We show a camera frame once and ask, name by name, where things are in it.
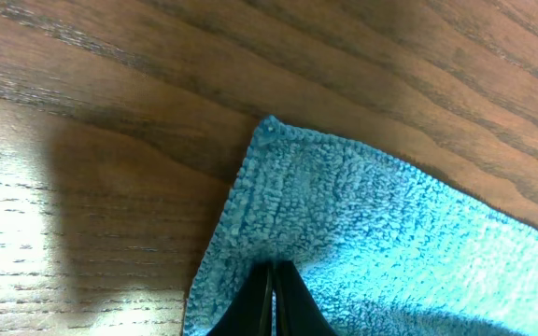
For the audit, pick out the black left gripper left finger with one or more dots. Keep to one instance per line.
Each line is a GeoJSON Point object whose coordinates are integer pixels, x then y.
{"type": "Point", "coordinates": [250, 312]}

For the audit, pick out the blue microfiber cloth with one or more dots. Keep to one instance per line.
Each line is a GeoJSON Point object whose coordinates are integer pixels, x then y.
{"type": "Point", "coordinates": [383, 248]}

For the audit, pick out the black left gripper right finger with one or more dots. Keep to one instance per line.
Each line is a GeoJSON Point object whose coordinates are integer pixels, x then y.
{"type": "Point", "coordinates": [297, 314]}

